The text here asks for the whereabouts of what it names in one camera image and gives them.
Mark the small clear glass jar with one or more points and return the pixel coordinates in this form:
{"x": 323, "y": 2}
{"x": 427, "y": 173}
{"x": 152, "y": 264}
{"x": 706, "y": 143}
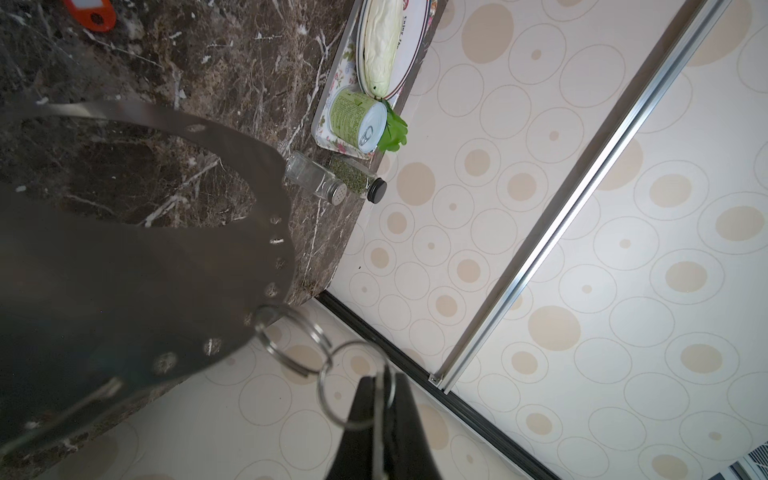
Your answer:
{"x": 315, "y": 179}

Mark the green tin can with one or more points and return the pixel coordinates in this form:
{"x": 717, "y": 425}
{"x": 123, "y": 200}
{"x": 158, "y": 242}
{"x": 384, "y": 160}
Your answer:
{"x": 357, "y": 119}

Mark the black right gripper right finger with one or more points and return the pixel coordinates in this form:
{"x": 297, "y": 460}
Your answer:
{"x": 407, "y": 454}

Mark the dark lid glass jar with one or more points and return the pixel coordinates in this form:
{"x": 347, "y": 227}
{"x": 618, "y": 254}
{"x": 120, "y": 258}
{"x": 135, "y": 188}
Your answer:
{"x": 359, "y": 179}

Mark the black corner frame post right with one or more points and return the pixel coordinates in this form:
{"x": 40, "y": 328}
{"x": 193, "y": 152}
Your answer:
{"x": 481, "y": 426}

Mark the white plate with red text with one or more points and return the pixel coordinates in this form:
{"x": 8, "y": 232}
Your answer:
{"x": 417, "y": 17}

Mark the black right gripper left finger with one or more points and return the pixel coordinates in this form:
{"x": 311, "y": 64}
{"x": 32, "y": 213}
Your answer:
{"x": 357, "y": 456}

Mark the pale green toy cabbage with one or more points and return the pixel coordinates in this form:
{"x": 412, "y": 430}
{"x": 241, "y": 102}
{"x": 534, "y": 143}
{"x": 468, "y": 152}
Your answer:
{"x": 382, "y": 23}

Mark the red key tag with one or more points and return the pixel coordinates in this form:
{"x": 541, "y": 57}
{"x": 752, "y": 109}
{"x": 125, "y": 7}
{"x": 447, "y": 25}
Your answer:
{"x": 94, "y": 15}

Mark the green toy leaf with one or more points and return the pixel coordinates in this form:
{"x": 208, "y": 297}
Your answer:
{"x": 395, "y": 131}

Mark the silver aluminium crossbar right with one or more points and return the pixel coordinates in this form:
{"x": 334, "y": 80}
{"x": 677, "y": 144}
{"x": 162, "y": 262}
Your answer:
{"x": 683, "y": 36}

